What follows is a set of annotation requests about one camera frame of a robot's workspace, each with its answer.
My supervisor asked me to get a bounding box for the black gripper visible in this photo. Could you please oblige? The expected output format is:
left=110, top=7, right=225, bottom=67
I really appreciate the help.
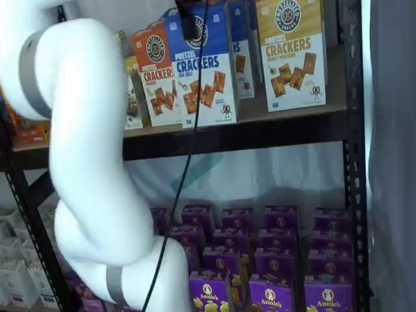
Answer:
left=174, top=0, right=209, bottom=41

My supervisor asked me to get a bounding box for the blue sea salt cracker box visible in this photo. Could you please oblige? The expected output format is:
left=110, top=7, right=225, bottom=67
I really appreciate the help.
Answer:
left=227, top=0, right=257, bottom=100
left=164, top=1, right=242, bottom=130

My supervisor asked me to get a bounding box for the wooden shelf board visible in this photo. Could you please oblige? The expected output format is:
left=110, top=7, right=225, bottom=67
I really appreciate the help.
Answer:
left=12, top=105, right=348, bottom=153

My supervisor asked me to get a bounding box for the yellow honey mustard cracker box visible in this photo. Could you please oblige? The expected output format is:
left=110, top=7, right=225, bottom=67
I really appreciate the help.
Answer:
left=255, top=0, right=328, bottom=113

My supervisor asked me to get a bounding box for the black metal shelf rack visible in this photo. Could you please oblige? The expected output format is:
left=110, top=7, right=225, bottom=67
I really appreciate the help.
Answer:
left=0, top=0, right=370, bottom=312

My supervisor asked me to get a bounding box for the purple Annie's snack box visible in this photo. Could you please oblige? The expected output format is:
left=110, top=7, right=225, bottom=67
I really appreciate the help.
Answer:
left=222, top=208, right=254, bottom=231
left=188, top=275, right=230, bottom=312
left=203, top=246, right=243, bottom=277
left=308, top=249, right=355, bottom=283
left=73, top=285, right=113, bottom=312
left=151, top=207, right=170, bottom=235
left=265, top=205, right=299, bottom=230
left=254, top=247, right=297, bottom=279
left=64, top=269, right=85, bottom=290
left=168, top=225, right=206, bottom=248
left=213, top=229, right=250, bottom=252
left=314, top=209, right=353, bottom=233
left=304, top=281, right=354, bottom=312
left=248, top=281, right=296, bottom=312
left=181, top=204, right=215, bottom=228
left=311, top=227, right=354, bottom=254
left=259, top=227, right=299, bottom=251

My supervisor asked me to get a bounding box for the yellow orange snack box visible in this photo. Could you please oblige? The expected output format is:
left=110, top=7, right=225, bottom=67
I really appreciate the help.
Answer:
left=11, top=109, right=50, bottom=146

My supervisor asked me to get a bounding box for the white backdrop sheet teal logo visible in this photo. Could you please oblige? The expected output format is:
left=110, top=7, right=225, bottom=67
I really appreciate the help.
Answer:
left=125, top=142, right=346, bottom=218

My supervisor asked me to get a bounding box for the white side curtain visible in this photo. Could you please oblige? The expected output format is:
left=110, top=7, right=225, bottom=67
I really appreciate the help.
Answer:
left=360, top=0, right=416, bottom=312

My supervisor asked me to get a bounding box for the small white carton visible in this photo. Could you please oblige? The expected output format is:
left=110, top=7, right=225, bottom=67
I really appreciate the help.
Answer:
left=27, top=262, right=59, bottom=308
left=19, top=239, right=46, bottom=265
left=0, top=237, right=23, bottom=263
left=0, top=207, right=17, bottom=238
left=0, top=259, right=31, bottom=309

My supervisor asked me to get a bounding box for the black cable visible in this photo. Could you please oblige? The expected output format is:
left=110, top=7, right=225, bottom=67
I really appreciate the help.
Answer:
left=141, top=0, right=211, bottom=312

